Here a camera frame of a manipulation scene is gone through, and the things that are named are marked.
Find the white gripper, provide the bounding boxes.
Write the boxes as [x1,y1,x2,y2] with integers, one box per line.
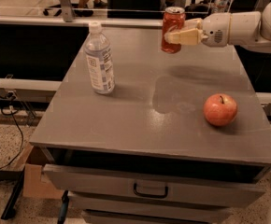
[164,11,261,47]

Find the red coke can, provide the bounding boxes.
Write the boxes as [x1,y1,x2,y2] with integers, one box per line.
[162,7,185,53]

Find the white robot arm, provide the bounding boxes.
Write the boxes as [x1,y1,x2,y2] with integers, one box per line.
[163,2,271,53]

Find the clear background water bottle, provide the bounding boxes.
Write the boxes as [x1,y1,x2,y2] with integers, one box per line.
[211,0,230,13]

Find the blue plastic water bottle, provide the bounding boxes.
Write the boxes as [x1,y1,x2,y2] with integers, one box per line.
[84,21,115,94]

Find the red apple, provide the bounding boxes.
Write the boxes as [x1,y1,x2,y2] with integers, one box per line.
[203,93,237,127]

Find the seated person legs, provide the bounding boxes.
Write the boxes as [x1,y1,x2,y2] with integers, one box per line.
[75,0,107,17]

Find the grey drawer cabinet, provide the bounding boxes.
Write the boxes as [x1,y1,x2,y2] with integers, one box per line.
[31,28,271,224]

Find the cardboard box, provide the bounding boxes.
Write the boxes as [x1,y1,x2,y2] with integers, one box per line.
[17,144,64,199]

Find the metal railing frame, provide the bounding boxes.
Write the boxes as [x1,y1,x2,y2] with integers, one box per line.
[0,0,271,30]

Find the black drawer handle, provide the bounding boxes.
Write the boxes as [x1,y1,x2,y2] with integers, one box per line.
[133,183,169,199]

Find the black power cable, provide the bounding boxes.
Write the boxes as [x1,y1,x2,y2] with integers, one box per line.
[0,12,25,173]

